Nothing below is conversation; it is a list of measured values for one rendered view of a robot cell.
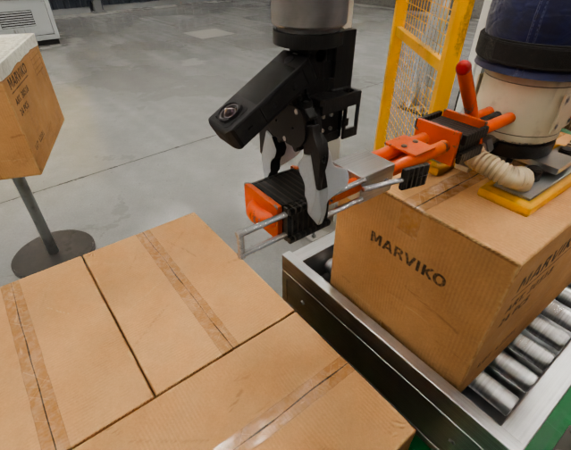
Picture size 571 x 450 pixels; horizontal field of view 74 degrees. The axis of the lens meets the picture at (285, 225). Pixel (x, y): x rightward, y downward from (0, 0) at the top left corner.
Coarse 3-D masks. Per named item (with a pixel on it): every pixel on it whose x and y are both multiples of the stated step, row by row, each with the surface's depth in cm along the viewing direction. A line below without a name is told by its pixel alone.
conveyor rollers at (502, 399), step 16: (560, 304) 105; (544, 320) 101; (560, 320) 103; (544, 336) 98; (560, 336) 96; (528, 352) 94; (544, 352) 92; (496, 368) 92; (512, 368) 89; (544, 368) 92; (480, 384) 86; (496, 384) 86; (528, 384) 87; (496, 400) 84; (512, 400) 83
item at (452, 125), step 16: (432, 112) 68; (448, 112) 69; (416, 128) 66; (432, 128) 64; (448, 128) 62; (464, 128) 65; (480, 128) 63; (464, 144) 61; (480, 144) 65; (448, 160) 63; (464, 160) 64
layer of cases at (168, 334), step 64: (128, 256) 121; (192, 256) 121; (0, 320) 101; (64, 320) 101; (128, 320) 101; (192, 320) 101; (256, 320) 101; (0, 384) 86; (64, 384) 86; (128, 384) 86; (192, 384) 86; (256, 384) 86; (320, 384) 86; (0, 448) 75; (64, 448) 75; (128, 448) 75; (192, 448) 75; (256, 448) 75; (320, 448) 75; (384, 448) 75
